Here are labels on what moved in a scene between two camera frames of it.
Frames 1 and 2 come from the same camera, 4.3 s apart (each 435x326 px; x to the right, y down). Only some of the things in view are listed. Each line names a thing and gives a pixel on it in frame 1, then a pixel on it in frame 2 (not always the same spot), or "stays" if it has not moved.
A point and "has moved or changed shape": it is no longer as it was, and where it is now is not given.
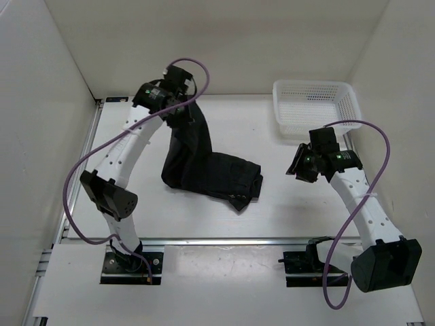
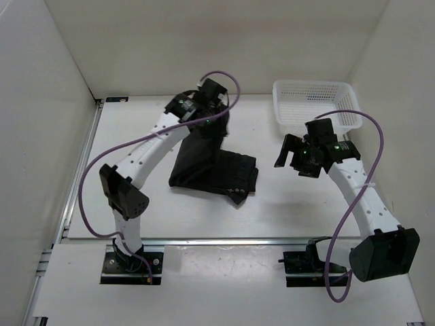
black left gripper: [184, 121] to [220, 130]
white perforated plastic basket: [304, 105] stays
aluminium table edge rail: [225, 241] stays
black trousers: [189, 166] has moved or changed shape
